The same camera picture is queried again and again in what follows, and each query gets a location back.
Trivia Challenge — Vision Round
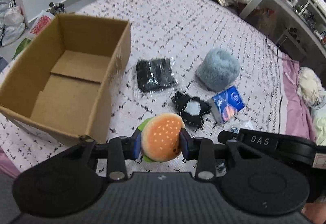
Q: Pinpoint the fluffy light blue hat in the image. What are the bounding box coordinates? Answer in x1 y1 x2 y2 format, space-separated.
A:
195 48 240 92

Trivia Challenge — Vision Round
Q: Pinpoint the red white plastic bag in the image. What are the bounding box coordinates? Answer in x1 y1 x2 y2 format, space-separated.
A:
28 11 55 39

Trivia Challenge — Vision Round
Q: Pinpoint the grey plastic garbage bag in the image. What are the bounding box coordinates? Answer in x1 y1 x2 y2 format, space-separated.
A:
0 0 12 35

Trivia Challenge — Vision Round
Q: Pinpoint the plush hamburger toy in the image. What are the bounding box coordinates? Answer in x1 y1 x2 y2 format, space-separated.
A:
138 113 185 162

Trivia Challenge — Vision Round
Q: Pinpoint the cream crumpled blanket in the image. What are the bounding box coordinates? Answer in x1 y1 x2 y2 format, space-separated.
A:
297 67 325 146

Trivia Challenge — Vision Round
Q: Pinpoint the open brown cardboard box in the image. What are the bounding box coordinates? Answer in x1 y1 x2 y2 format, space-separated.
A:
1 14 131 146

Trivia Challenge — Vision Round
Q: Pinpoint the blue tissue pack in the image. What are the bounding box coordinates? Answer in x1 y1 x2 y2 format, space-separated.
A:
208 86 245 124

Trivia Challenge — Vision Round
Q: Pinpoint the black cloth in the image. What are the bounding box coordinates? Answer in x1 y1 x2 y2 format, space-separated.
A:
136 58 177 93

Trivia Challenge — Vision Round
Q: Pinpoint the white black patterned bedspread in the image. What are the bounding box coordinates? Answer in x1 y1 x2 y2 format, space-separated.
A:
1 0 282 172

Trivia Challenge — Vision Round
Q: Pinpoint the black felt star cushion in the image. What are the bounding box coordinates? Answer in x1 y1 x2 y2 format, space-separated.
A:
171 92 211 128

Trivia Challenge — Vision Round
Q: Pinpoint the white plastic garbage bag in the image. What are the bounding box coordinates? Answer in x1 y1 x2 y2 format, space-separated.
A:
1 3 25 46

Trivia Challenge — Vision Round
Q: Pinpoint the pink bed sheet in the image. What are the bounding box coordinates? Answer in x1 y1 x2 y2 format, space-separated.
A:
280 53 317 142

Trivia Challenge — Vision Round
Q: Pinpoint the black cable on bed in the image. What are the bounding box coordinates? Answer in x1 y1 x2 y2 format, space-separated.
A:
264 36 289 61

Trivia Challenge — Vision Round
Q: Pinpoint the white desk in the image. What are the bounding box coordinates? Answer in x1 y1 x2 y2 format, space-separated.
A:
239 0 325 57

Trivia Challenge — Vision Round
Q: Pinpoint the green cartoon floor mat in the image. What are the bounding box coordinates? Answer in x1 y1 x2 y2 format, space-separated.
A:
12 38 32 60

